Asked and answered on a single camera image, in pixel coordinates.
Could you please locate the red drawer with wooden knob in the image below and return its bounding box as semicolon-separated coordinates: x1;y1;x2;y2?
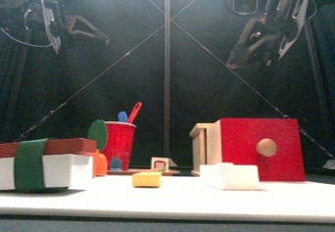
205;117;306;182

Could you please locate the red toy spoon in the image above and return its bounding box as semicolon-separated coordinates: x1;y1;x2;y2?
125;101;144;124

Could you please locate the blue toy utensil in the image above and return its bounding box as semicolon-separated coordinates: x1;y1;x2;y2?
116;111;129;123

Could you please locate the red plastic cup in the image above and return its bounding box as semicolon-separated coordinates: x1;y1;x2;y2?
101;120;137;172

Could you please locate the orange toy carrot green leaf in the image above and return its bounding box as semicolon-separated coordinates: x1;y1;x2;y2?
84;118;109;178

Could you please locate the small white corner piece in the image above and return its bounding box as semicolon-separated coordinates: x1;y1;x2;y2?
321;159;335;171

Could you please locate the toy sushi with green band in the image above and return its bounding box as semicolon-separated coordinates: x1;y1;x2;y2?
0;137;98;193

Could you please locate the white foam block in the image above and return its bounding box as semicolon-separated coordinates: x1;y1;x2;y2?
198;162;261;192

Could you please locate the small wooden picture cube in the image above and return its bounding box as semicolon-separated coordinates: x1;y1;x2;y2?
149;157;170;172

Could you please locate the small yellow block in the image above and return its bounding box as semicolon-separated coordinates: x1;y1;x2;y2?
130;171;164;189

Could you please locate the large white board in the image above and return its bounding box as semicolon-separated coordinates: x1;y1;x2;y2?
0;172;335;225

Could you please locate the grey vertical frame pole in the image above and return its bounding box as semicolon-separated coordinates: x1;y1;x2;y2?
162;0;172;159

